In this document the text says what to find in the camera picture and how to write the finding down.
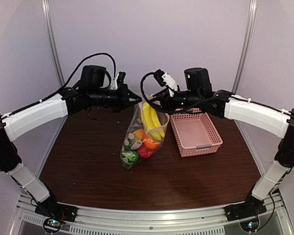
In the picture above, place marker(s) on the front aluminium rail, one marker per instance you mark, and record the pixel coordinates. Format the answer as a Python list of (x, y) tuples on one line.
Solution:
[(199, 221)]

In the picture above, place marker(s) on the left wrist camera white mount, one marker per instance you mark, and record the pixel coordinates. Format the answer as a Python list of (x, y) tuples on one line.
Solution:
[(117, 80)]

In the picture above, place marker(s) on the aluminium frame post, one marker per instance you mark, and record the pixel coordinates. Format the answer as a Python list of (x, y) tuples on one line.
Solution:
[(250, 24), (52, 41)]

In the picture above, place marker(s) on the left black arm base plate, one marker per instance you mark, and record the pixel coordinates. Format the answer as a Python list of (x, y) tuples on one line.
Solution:
[(57, 211)]

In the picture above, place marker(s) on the left aluminium frame post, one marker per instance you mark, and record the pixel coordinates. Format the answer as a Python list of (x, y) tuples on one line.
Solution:
[(52, 41)]

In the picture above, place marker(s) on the right round circuit board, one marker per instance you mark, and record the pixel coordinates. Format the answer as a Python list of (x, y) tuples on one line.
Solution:
[(250, 226)]

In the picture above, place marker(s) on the green toy watermelon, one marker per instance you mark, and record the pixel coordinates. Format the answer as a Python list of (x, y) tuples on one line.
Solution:
[(129, 157)]

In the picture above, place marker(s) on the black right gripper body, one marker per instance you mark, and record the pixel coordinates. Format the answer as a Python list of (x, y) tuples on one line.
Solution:
[(172, 107)]

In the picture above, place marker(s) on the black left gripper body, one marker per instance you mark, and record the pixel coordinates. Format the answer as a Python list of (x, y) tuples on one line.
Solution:
[(119, 99)]

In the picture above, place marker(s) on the left round circuit board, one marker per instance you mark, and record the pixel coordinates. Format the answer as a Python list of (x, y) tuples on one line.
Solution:
[(51, 225)]

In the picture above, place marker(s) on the orange toy orange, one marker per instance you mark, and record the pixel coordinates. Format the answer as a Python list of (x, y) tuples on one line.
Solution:
[(151, 144)]

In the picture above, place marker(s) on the pink perforated plastic basket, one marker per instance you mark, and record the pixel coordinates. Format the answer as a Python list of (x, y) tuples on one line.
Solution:
[(195, 133)]

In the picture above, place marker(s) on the yellow toy banana bunch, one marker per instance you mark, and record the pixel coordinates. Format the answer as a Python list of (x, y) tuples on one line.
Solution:
[(151, 122)]

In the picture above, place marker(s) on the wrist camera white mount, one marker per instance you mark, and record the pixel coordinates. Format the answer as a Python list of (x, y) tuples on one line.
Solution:
[(164, 79), (117, 80)]

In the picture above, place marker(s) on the red toy apple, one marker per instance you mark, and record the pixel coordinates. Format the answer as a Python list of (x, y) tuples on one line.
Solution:
[(145, 152)]

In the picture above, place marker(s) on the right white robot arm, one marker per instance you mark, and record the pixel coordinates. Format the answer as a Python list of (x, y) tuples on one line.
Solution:
[(226, 104)]

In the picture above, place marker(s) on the right aluminium frame post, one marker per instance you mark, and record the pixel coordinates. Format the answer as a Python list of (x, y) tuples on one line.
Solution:
[(250, 24)]

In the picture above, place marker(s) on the round circuit board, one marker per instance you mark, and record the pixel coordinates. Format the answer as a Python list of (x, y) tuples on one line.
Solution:
[(250, 226), (51, 225)]

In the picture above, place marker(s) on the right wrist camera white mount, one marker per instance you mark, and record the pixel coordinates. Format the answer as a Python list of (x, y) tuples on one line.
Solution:
[(164, 79)]

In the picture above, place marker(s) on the clear zip top bag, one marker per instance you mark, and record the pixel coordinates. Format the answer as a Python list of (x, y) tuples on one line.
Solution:
[(137, 123)]

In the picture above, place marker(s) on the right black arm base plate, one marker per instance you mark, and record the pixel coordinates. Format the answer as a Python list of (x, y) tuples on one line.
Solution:
[(245, 213)]

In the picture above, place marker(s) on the green orange toy mango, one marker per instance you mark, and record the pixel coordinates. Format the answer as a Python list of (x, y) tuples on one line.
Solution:
[(137, 135)]

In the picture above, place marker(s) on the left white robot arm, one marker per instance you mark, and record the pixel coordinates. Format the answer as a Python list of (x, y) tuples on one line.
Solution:
[(95, 88)]

